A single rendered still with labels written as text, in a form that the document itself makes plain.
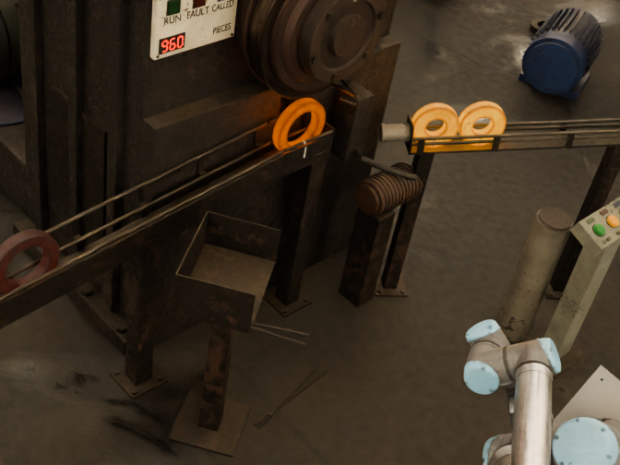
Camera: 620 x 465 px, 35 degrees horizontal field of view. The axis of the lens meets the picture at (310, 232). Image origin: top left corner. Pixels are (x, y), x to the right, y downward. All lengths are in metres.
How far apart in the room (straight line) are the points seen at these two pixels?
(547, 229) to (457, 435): 0.71
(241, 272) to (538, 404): 0.84
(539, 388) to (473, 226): 1.66
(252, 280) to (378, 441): 0.76
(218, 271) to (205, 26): 0.64
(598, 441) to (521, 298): 0.92
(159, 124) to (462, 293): 1.46
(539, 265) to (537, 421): 1.06
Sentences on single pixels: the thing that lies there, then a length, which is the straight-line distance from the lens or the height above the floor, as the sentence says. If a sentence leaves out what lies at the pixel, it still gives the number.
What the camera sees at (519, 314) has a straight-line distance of 3.43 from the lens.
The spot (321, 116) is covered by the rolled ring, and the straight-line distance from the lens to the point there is 2.94.
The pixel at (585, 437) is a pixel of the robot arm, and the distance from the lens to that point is 2.59.
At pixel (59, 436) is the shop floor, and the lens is 3.00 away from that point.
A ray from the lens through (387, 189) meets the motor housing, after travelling 3.13.
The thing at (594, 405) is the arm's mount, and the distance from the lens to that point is 2.87.
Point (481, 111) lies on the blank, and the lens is 3.14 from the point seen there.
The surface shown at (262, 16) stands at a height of 1.18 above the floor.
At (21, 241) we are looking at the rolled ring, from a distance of 2.47.
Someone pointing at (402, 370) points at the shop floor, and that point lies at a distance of 3.30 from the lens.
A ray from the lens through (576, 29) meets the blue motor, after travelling 4.90.
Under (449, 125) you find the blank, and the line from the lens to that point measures 3.14.
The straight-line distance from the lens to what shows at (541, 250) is 3.25.
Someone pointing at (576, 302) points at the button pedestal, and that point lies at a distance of 3.31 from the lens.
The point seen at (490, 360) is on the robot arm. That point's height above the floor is 0.65.
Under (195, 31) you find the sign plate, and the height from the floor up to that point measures 1.11.
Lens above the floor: 2.38
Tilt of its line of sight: 40 degrees down
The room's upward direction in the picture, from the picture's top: 11 degrees clockwise
